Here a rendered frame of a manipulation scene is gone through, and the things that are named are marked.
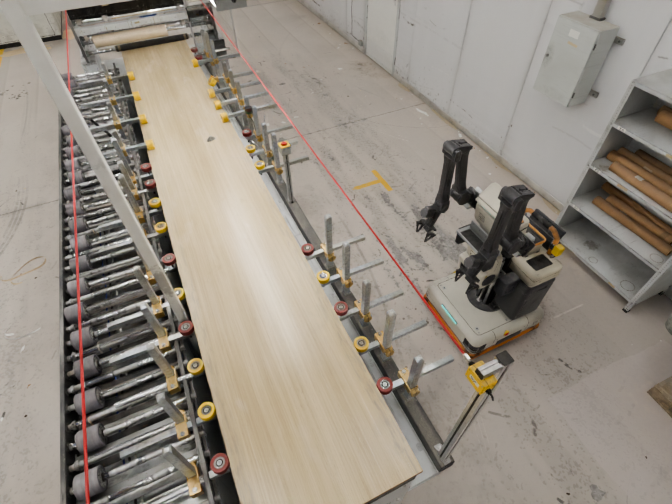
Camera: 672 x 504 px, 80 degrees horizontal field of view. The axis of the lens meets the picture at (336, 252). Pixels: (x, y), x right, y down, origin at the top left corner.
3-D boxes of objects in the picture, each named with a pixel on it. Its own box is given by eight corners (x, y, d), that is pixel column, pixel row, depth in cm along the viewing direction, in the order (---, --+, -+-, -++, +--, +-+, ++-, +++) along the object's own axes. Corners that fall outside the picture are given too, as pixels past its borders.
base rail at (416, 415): (210, 63, 509) (208, 55, 501) (452, 465, 198) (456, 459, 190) (204, 64, 507) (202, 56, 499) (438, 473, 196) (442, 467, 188)
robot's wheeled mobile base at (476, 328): (485, 272, 353) (493, 253, 334) (538, 329, 314) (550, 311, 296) (420, 299, 335) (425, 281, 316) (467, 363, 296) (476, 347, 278)
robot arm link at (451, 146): (476, 141, 205) (464, 131, 211) (453, 151, 203) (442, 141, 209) (469, 201, 240) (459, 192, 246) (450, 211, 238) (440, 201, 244)
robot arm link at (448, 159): (464, 149, 205) (451, 138, 211) (454, 152, 203) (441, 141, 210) (450, 211, 237) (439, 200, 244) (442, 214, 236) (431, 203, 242)
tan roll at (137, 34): (210, 25, 496) (207, 14, 487) (212, 29, 488) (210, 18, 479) (85, 47, 457) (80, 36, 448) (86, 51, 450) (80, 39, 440)
